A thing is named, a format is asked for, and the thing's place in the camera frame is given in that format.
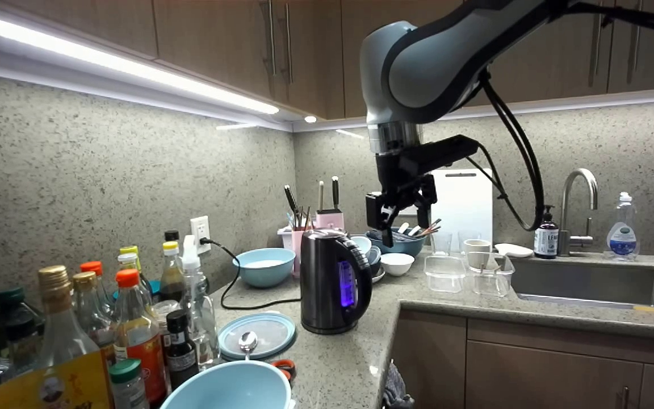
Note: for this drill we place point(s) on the light blue plate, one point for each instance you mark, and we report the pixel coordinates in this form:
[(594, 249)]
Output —
[(273, 335)]

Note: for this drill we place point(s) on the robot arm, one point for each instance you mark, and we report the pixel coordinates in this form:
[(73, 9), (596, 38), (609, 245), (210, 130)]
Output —
[(418, 68)]

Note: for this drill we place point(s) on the green cap jar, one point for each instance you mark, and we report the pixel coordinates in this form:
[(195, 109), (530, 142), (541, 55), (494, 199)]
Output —
[(128, 386)]

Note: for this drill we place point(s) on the blue bowl with utensils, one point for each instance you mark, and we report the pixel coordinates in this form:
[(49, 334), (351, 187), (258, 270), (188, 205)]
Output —
[(401, 244)]

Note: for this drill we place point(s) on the small orange cap bottle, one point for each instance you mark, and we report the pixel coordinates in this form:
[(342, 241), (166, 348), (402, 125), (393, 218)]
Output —
[(95, 272)]

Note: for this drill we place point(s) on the wooden cabinet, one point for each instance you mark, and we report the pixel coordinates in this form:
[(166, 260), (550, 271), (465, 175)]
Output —
[(219, 45), (531, 363)]

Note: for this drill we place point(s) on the lower wooden cabinet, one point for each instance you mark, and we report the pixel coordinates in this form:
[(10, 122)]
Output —
[(531, 363)]

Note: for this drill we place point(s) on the white mug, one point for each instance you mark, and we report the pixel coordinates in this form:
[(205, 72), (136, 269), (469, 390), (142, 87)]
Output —
[(477, 253)]

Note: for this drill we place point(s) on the clear dish soap bottle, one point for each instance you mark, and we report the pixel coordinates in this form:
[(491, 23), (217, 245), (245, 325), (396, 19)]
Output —
[(623, 238)]

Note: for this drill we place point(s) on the pink utensil holder with utensils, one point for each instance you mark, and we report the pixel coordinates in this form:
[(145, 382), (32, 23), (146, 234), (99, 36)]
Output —
[(297, 250)]

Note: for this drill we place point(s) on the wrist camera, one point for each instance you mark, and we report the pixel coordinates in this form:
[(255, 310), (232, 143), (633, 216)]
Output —
[(446, 150)]

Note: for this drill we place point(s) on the metal spoon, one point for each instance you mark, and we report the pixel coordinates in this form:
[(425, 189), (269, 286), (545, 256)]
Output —
[(247, 341)]

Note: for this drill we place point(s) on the under cabinet light strip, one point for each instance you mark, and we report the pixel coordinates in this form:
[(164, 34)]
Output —
[(122, 65)]

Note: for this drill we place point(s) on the clear drinking glass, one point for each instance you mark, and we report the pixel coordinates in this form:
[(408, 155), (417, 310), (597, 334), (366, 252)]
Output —
[(468, 235), (441, 243)]

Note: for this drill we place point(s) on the gold cap clear bottle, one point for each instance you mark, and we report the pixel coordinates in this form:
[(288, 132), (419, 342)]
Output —
[(89, 312)]

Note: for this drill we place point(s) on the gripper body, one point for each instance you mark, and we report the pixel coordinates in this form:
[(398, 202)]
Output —
[(398, 176)]

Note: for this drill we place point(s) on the stack of bowls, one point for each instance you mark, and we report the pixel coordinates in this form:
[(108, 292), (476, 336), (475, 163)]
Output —
[(372, 255)]

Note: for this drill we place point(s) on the kettle lid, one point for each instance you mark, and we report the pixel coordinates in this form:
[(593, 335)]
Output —
[(324, 233)]

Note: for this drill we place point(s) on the dark green bottle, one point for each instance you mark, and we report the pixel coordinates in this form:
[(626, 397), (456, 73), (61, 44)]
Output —
[(12, 329)]

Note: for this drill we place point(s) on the orange cap orange label bottle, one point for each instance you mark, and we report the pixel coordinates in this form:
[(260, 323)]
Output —
[(139, 341)]

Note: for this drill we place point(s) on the white dish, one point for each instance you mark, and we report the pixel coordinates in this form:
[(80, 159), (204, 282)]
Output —
[(513, 250)]

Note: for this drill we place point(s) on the white bowl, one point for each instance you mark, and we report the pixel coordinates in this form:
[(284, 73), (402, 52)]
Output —
[(397, 264)]

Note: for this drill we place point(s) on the dark soap pump bottle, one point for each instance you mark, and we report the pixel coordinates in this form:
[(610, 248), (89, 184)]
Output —
[(546, 241)]

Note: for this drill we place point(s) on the small black cap dark bottle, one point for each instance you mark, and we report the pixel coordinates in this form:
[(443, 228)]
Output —
[(180, 352)]

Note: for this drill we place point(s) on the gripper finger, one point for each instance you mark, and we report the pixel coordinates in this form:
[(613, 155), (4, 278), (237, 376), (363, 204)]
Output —
[(426, 196), (381, 213)]

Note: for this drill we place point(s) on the upper wooden cabinet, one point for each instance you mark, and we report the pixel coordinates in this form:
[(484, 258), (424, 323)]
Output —
[(219, 45)]

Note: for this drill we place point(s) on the white cutting board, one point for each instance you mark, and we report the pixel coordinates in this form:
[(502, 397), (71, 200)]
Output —
[(463, 204)]

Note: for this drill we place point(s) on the yellow cap dark bottle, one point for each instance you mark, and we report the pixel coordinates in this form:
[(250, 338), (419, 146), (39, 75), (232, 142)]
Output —
[(172, 278)]

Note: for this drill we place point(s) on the grey hanging towel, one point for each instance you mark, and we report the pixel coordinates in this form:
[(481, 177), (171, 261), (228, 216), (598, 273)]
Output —
[(396, 389)]

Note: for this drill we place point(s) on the metal tap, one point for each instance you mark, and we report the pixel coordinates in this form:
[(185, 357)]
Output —
[(571, 227)]

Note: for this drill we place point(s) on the clear spray bottle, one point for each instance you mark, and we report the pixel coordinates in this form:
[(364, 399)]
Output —
[(199, 307)]

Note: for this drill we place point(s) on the clear plastic container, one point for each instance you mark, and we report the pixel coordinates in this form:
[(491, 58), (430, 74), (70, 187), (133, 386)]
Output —
[(445, 275), (491, 278)]

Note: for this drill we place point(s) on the yellow cap green bottle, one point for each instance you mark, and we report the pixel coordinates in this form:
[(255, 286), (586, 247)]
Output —
[(130, 250)]

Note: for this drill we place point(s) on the pink knife block with knives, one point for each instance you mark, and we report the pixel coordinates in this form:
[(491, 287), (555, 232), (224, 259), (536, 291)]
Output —
[(330, 218)]

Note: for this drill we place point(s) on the gold cap yellow label bottle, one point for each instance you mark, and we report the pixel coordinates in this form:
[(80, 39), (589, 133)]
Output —
[(66, 352)]

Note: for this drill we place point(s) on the large light blue bowl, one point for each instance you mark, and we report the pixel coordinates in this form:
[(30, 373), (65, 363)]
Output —
[(230, 389)]

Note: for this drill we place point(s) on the black electric kettle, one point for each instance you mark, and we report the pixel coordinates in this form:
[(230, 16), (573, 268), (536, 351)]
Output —
[(324, 284)]

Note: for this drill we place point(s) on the white wall socket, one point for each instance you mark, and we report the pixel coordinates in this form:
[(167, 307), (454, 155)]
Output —
[(201, 230)]

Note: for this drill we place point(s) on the steel sink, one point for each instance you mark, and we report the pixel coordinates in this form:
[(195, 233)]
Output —
[(588, 284)]

